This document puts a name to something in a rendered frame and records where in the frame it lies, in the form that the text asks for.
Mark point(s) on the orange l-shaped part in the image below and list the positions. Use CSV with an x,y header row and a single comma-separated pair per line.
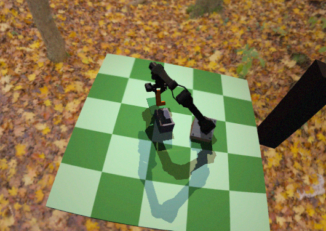
x,y
158,99

